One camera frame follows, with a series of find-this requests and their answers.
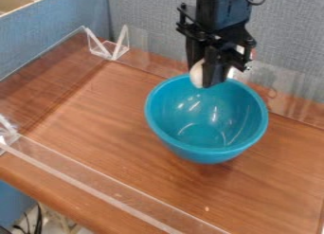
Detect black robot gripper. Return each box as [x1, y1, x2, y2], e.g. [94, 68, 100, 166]
[177, 0, 257, 88]

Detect white brown toy mushroom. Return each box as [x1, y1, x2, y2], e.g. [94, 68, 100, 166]
[188, 45, 257, 89]

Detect blue plastic bowl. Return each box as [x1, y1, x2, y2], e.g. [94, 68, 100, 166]
[144, 75, 268, 164]

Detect clear acrylic back barrier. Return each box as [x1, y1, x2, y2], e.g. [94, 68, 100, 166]
[129, 26, 324, 103]

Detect clear acrylic barrier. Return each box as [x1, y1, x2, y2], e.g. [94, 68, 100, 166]
[129, 26, 324, 103]
[0, 114, 229, 234]

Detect blue partition with wooden shelf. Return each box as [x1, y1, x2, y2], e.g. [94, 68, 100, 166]
[0, 0, 112, 80]

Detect clear acrylic front barrier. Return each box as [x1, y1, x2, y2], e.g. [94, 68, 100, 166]
[0, 114, 229, 234]

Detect clear acrylic corner bracket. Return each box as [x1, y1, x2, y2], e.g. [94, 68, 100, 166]
[84, 24, 132, 62]

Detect black cables under table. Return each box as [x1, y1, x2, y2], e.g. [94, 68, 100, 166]
[0, 203, 44, 234]

